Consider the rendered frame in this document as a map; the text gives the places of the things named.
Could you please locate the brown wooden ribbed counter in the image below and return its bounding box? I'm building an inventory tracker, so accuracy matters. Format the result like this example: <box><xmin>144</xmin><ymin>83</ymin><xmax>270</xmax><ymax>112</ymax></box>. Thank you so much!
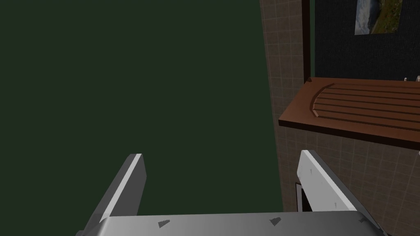
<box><xmin>278</xmin><ymin>77</ymin><xmax>420</xmax><ymax>151</ymax></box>

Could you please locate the dark green door leaf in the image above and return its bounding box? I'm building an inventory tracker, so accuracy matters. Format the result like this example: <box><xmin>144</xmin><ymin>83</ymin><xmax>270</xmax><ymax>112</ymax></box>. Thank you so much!
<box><xmin>0</xmin><ymin>0</ymin><xmax>284</xmax><ymax>236</ymax></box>

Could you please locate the landscape picture on wall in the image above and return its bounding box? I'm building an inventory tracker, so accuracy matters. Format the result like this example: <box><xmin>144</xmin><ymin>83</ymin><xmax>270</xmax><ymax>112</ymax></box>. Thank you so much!
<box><xmin>354</xmin><ymin>0</ymin><xmax>404</xmax><ymax>36</ymax></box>

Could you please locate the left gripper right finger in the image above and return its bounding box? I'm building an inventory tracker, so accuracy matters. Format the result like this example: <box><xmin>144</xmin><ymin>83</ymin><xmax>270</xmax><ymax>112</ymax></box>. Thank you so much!
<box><xmin>297</xmin><ymin>150</ymin><xmax>378</xmax><ymax>227</ymax></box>

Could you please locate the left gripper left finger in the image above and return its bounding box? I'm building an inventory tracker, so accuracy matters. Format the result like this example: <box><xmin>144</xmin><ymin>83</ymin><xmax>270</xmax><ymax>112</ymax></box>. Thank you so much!
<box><xmin>86</xmin><ymin>153</ymin><xmax>147</xmax><ymax>229</ymax></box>

